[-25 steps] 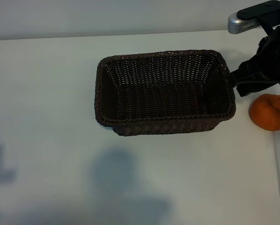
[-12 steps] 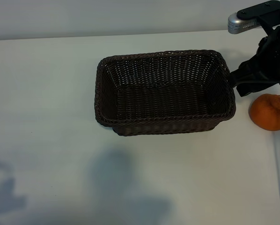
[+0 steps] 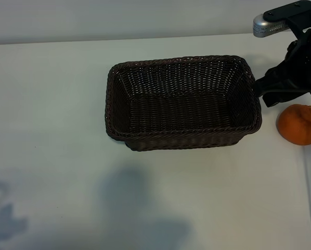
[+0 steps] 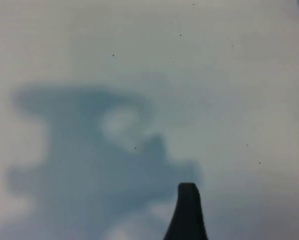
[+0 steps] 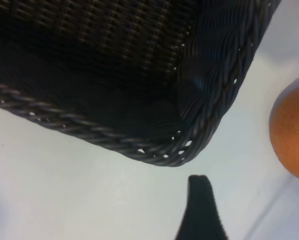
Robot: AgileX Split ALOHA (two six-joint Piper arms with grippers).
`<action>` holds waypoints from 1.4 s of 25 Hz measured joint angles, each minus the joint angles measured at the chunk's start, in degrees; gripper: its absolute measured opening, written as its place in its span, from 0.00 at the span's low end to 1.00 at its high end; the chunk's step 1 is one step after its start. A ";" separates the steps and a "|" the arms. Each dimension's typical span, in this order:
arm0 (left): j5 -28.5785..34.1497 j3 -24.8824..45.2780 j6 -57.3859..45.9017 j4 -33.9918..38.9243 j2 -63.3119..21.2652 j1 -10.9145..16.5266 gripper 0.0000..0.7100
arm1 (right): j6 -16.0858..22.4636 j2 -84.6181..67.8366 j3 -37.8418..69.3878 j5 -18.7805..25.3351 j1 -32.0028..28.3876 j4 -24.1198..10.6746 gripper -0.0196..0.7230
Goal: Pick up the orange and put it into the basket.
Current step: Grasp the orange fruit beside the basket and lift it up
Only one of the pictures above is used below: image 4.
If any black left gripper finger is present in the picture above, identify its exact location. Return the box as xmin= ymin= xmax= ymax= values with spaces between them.
xmin=163 ymin=182 xmax=209 ymax=240

